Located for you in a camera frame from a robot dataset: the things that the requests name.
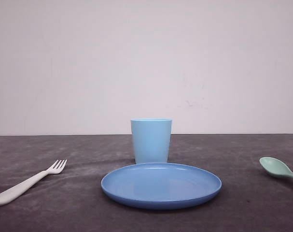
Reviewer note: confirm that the light blue plastic cup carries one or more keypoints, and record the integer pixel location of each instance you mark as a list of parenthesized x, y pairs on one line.
[(151, 139)]

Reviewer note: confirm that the mint green plastic spoon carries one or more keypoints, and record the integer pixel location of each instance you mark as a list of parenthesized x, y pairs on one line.
[(276, 167)]

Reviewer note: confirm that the white plastic fork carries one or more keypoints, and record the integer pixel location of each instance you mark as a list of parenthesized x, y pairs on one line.
[(14, 192)]

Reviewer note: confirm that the blue plastic plate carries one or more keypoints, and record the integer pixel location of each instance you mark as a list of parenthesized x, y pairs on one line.
[(161, 186)]

